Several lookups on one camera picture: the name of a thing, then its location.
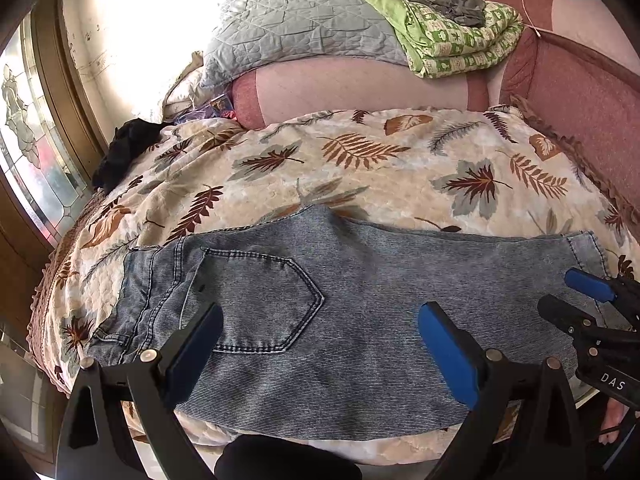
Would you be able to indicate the person's foot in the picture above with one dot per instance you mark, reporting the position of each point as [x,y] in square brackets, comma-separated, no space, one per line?
[612,422]

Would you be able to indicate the blue denim pants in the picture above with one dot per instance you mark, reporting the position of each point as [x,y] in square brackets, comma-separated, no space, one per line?
[350,310]

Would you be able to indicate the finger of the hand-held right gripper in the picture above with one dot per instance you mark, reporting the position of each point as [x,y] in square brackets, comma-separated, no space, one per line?
[587,285]
[565,312]

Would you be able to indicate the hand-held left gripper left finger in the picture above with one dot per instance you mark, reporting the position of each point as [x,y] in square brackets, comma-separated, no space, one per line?
[195,352]

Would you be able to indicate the black cloth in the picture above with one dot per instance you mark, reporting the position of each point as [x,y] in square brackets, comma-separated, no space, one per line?
[125,150]

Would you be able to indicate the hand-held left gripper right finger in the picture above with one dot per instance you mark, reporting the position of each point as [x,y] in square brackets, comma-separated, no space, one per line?
[450,357]

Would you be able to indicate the pink sofa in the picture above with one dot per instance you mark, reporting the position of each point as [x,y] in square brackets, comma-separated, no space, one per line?
[350,85]

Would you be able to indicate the leaf print blanket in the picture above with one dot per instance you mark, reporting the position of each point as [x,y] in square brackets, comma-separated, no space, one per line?
[375,175]

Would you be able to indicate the grey crumpled cloth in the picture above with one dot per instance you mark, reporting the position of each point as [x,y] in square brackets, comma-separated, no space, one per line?
[450,5]

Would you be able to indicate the wooden stained glass door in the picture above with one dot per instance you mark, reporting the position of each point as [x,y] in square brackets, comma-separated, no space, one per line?
[30,110]

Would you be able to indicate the grey quilted blanket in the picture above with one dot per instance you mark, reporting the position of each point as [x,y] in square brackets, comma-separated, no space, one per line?
[300,25]

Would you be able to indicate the colourful small packet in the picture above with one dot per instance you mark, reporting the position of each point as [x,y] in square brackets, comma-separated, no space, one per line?
[221,106]

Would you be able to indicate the green patterned quilt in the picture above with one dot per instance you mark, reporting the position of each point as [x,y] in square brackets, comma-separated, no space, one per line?
[450,45]

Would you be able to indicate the person's dark clothing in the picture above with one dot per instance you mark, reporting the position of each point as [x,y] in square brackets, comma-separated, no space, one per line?
[285,460]

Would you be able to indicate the white pillow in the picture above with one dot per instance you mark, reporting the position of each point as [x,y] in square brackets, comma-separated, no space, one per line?
[185,95]

